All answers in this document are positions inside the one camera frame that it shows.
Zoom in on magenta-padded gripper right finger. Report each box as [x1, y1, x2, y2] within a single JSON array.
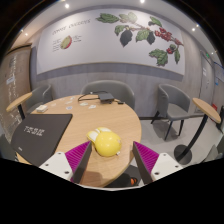
[[132, 141, 184, 185]]

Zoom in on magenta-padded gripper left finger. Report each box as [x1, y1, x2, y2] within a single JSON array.
[[39, 140, 93, 185]]

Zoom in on small white box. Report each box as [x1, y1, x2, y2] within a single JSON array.
[[35, 104, 49, 114]]

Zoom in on grey upholstered chair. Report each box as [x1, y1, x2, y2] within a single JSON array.
[[151, 83, 205, 141], [80, 79, 136, 110], [25, 83, 54, 114]]

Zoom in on round wooden side table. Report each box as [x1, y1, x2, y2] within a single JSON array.
[[173, 97, 222, 166], [5, 91, 34, 121]]

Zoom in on black box device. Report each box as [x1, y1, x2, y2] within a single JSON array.
[[97, 92, 115, 104]]

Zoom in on wrapped wooden cabinet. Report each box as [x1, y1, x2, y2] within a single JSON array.
[[0, 45, 33, 143]]

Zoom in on grey door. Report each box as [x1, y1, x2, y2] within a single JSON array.
[[199, 49, 216, 105]]

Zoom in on ceiling spotlights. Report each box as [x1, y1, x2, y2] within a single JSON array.
[[19, 0, 201, 38]]

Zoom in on black cable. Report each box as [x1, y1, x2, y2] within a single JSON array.
[[77, 90, 125, 106]]

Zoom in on coffee plant wall mural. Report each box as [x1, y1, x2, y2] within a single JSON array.
[[35, 8, 186, 76]]

